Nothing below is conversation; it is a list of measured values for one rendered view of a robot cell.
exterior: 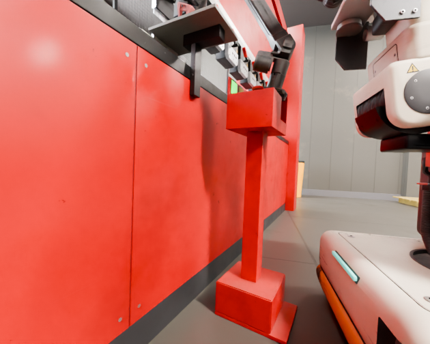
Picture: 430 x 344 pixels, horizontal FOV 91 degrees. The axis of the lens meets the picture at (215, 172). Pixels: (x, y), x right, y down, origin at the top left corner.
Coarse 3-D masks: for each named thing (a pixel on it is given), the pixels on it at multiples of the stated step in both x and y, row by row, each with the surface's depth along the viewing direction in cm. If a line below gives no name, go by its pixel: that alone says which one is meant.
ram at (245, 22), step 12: (228, 0) 121; (240, 0) 136; (228, 12) 122; (240, 12) 137; (240, 24) 138; (252, 24) 158; (252, 36) 159; (264, 36) 187; (252, 48) 161; (264, 48) 189; (252, 60) 162
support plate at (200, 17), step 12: (192, 12) 64; (204, 12) 63; (216, 12) 63; (168, 24) 69; (180, 24) 69; (192, 24) 69; (204, 24) 68; (216, 24) 68; (228, 24) 69; (156, 36) 76; (168, 36) 76; (180, 36) 75; (228, 36) 74; (180, 48) 83; (204, 48) 83
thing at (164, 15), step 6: (156, 0) 76; (162, 0) 79; (168, 0) 82; (156, 6) 77; (162, 6) 79; (168, 6) 82; (156, 12) 78; (162, 12) 80; (168, 12) 82; (162, 18) 81; (168, 18) 83
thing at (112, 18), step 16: (80, 0) 41; (96, 0) 43; (96, 16) 44; (112, 16) 47; (128, 32) 50; (144, 32) 55; (144, 48) 55; (160, 48) 60; (176, 64) 67; (224, 96) 98; (288, 144) 263
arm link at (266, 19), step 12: (252, 0) 81; (264, 0) 81; (252, 12) 85; (264, 12) 80; (264, 24) 80; (276, 24) 79; (276, 36) 77; (288, 36) 77; (276, 48) 82; (288, 60) 81
